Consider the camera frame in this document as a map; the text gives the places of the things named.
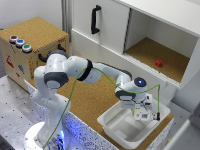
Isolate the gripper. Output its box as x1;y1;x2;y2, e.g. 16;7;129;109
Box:
120;94;158;123

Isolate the yellow block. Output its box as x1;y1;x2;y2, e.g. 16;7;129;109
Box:
131;105;138;118

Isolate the white plastic box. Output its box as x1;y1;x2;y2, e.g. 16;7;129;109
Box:
96;88;172;150

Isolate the wooden drawer box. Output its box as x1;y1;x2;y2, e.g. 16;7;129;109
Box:
0;16;71;92

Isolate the pink block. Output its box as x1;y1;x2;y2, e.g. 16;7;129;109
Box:
154;59;164;68

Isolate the white sliding door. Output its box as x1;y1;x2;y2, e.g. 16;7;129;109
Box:
72;0;131;56

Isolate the white cabinet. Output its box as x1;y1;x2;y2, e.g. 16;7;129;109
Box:
70;0;200;108

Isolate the green button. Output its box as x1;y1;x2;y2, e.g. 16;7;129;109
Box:
21;43;33;54

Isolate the blue button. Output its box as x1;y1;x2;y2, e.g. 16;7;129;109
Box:
15;38;26;48

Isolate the red button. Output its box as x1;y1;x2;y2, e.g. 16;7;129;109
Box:
9;34;19;44

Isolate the green cable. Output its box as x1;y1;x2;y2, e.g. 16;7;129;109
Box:
42;66;163;150

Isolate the black door handle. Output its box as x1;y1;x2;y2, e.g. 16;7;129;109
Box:
90;4;102;35

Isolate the black drawer handle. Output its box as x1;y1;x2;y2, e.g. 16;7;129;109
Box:
37;44;68;64

